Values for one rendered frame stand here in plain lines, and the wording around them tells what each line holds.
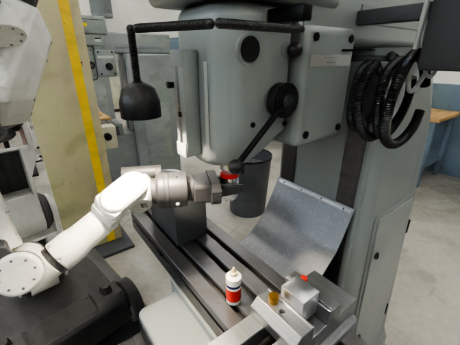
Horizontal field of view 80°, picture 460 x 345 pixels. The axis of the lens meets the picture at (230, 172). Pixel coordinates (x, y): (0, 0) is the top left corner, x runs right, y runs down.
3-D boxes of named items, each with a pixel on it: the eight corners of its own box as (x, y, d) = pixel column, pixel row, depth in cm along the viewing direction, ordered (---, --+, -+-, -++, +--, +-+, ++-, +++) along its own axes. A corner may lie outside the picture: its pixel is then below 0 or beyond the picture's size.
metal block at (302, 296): (300, 324, 57) (303, 304, 55) (279, 305, 62) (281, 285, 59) (315, 311, 60) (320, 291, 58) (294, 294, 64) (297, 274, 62)
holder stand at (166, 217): (177, 246, 93) (172, 194, 85) (151, 218, 109) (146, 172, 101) (207, 234, 100) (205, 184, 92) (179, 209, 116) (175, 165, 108)
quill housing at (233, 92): (224, 179, 55) (223, -8, 43) (176, 152, 70) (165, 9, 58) (289, 159, 66) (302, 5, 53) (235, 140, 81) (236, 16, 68)
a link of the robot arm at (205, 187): (222, 179, 63) (168, 183, 60) (222, 215, 66) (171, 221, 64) (213, 160, 74) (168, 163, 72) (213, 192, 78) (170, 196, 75)
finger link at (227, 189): (242, 193, 70) (218, 195, 69) (243, 182, 69) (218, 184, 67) (244, 196, 68) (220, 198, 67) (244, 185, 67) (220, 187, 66)
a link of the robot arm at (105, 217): (152, 183, 62) (102, 226, 56) (156, 197, 70) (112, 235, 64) (133, 165, 63) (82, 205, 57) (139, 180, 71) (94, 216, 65)
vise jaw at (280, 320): (293, 358, 52) (294, 343, 50) (249, 313, 61) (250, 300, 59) (312, 339, 55) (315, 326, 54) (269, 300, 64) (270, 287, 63)
